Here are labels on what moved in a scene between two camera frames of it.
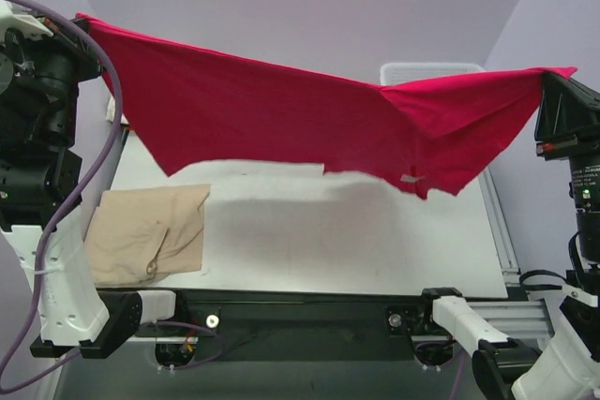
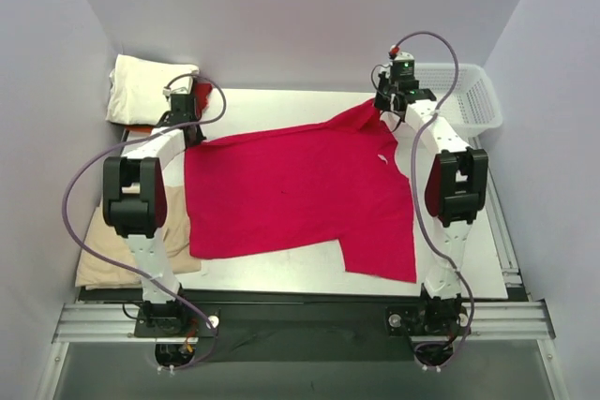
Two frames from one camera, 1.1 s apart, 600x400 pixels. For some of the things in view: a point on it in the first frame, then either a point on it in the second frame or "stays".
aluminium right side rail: x=501 y=229 stays
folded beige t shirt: x=141 y=235 stays
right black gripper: x=569 y=145 → x=384 y=101
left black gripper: x=81 y=50 → x=193 y=134
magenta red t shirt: x=188 y=107 → x=338 y=179
